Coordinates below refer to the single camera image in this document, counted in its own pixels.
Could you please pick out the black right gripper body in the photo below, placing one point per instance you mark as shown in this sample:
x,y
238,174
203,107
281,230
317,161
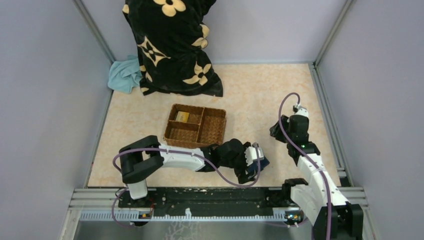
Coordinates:
x,y
276,131

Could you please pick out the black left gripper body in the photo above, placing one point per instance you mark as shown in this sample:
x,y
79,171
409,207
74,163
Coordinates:
x,y
248,172

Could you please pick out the navy blue card holder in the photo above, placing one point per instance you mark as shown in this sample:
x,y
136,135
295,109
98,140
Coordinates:
x,y
255,166

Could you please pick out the brown woven divided basket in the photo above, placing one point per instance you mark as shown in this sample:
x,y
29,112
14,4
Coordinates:
x,y
206,126

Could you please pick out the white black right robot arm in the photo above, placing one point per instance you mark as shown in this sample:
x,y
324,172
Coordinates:
x,y
332,215

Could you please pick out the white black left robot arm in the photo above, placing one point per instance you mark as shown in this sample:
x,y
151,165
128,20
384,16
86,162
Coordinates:
x,y
140,159

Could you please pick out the gold card in basket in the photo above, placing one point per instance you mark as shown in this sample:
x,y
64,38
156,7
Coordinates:
x,y
182,116

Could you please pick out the black floral blanket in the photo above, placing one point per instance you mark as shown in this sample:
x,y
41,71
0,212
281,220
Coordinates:
x,y
171,36

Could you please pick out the light blue cloth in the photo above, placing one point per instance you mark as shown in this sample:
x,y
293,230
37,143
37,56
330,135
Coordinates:
x,y
124,75

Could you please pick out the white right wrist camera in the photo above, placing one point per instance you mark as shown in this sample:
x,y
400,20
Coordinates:
x,y
299,110

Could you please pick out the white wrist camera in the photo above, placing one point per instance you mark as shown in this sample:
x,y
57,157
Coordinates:
x,y
299,110
253,153

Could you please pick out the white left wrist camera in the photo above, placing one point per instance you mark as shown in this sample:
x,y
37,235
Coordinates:
x,y
253,153

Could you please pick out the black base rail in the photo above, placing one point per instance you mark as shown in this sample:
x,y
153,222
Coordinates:
x,y
273,197

